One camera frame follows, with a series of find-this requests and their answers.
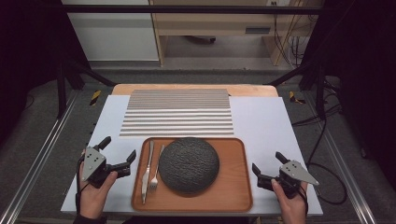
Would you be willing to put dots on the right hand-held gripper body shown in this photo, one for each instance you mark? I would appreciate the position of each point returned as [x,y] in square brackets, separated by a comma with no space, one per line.
[291,182]

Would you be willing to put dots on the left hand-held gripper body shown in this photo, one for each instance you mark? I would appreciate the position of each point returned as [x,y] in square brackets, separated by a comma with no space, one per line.
[99,172]

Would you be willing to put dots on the silver table knife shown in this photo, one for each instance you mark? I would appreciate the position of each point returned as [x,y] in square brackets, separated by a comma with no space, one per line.
[145,183]

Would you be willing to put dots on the wooden tray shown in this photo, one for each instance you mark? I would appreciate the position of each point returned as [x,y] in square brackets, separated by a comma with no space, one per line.
[230,186]

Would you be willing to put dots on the silver fork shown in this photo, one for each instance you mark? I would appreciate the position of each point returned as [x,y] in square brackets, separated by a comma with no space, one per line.
[153,185]

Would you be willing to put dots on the dark textured plate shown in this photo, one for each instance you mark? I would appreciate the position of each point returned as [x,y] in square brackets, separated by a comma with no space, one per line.
[188,168]

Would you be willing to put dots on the person's right hand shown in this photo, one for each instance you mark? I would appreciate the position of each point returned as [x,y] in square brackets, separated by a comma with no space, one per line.
[292,207]

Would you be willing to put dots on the person's left hand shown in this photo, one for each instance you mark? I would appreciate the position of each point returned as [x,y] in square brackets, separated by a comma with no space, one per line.
[91,202]

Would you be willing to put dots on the yellow black floor tape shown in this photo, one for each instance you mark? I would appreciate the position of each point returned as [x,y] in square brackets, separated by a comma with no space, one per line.
[294,98]
[95,97]

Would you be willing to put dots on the striped placemat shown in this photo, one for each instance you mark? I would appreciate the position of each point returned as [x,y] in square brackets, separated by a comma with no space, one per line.
[177,118]

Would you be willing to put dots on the black metal stand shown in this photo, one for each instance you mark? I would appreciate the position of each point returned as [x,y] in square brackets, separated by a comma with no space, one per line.
[61,90]
[320,93]

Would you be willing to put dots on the person's dark clothing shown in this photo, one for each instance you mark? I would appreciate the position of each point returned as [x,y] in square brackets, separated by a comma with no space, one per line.
[186,220]

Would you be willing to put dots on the black curtain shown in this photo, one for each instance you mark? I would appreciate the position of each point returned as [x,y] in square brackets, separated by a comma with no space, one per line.
[28,62]
[364,77]

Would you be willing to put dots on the light wooden desk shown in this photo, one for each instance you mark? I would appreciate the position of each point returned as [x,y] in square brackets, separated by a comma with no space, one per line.
[211,23]

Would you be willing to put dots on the black horizontal bar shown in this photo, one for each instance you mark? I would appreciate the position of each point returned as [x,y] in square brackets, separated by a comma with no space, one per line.
[186,9]

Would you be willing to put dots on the aluminium floor rail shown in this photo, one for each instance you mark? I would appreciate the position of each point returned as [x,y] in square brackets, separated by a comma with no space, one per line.
[34,168]
[345,174]

